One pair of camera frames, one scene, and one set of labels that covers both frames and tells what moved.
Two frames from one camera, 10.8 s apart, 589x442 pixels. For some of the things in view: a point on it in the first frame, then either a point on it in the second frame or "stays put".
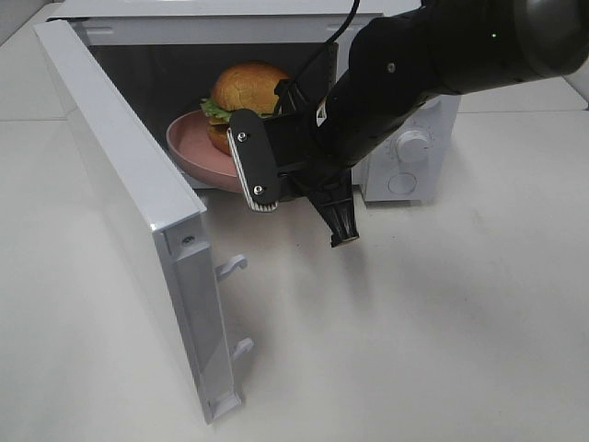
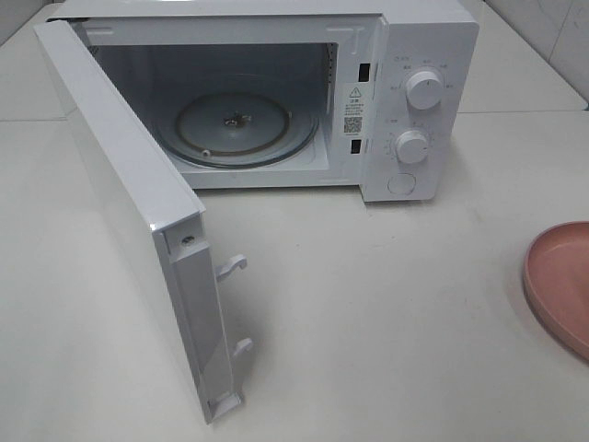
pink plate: [195, 159] to [556, 281]
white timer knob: [412, 146] stays put
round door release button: [401, 183] stays put
